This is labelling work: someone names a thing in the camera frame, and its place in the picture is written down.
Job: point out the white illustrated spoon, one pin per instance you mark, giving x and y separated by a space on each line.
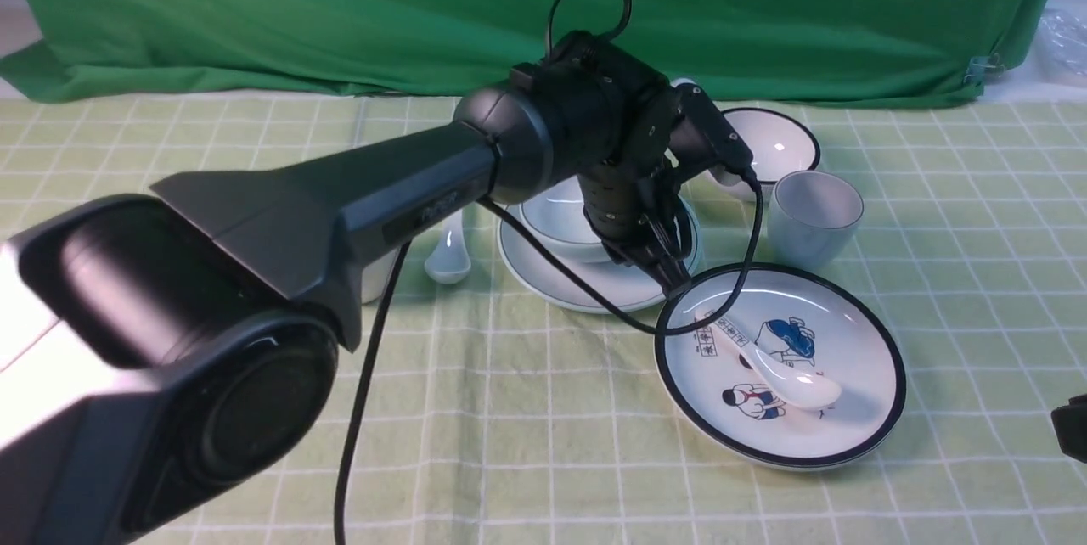
796 387

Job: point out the white bowl black rim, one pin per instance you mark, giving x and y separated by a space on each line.
780 145

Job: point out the pale blue cup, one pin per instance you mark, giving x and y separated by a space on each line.
813 216

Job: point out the metal clip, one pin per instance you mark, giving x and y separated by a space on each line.
983 67

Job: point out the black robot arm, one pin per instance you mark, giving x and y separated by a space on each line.
161 348

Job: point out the white cup black rim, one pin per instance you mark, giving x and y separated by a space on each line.
375 278

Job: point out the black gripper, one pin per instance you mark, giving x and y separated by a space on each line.
619 114

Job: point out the black right gripper tip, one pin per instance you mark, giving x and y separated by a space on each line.
1070 424

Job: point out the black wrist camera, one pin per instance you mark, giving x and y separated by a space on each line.
702 140

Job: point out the white illustrated plate black rim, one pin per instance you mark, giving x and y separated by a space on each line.
806 322

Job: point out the green checkered tablecloth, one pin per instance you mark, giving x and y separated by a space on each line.
496 418

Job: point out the pale blue bowl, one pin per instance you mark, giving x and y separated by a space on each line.
556 217

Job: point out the green backdrop cloth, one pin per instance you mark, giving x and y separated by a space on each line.
844 53

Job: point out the pale blue ceramic spoon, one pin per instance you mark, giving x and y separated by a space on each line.
449 262

